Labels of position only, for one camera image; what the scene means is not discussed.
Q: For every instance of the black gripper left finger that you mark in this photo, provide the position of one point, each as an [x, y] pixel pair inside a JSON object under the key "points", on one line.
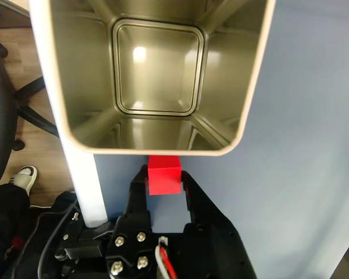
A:
{"points": [[133, 226]]}

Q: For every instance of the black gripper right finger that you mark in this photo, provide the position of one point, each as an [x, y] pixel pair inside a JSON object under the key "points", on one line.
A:
{"points": [[212, 244]]}

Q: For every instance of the red cube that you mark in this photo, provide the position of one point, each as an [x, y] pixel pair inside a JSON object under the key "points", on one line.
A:
{"points": [[164, 180]]}

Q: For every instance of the silver metal square container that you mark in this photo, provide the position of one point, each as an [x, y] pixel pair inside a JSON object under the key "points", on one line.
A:
{"points": [[157, 72]]}

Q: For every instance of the blue-grey table mat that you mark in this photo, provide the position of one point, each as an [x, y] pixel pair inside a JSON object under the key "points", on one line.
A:
{"points": [[293, 189]]}

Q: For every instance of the person's white shoe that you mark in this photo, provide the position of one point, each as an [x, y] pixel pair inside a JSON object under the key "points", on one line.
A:
{"points": [[24, 177]]}

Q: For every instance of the person's leg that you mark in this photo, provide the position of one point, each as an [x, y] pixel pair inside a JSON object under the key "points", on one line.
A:
{"points": [[5, 221]]}

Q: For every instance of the black office chair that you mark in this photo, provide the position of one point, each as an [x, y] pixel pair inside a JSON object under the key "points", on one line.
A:
{"points": [[0, 122]]}

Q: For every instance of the dark wooden cabinet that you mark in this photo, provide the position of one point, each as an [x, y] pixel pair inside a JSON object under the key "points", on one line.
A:
{"points": [[5, 11]]}

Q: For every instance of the silver table frame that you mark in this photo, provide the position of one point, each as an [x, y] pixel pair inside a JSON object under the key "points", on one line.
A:
{"points": [[87, 189]]}

